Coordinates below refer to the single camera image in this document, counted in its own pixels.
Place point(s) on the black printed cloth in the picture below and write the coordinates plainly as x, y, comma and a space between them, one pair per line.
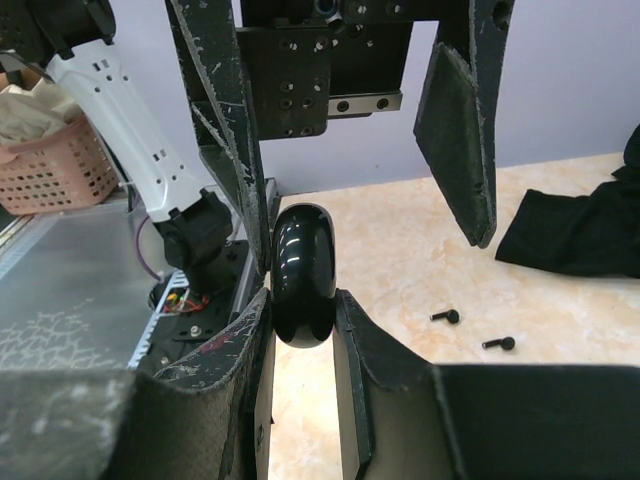
595, 235

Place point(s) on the black round charging case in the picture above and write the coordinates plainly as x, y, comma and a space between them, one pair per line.
303, 275

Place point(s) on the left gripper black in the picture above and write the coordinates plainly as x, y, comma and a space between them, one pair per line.
312, 61

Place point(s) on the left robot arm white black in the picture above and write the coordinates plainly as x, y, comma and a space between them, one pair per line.
74, 45

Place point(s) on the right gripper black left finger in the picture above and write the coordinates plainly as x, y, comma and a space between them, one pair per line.
206, 416

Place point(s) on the cream cloth in basket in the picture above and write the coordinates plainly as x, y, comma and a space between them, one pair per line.
33, 114

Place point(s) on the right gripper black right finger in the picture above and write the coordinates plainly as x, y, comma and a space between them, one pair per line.
402, 417

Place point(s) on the pink plastic basket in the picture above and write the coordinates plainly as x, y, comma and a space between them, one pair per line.
63, 171

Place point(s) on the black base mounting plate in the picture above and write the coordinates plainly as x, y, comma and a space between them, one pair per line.
186, 321

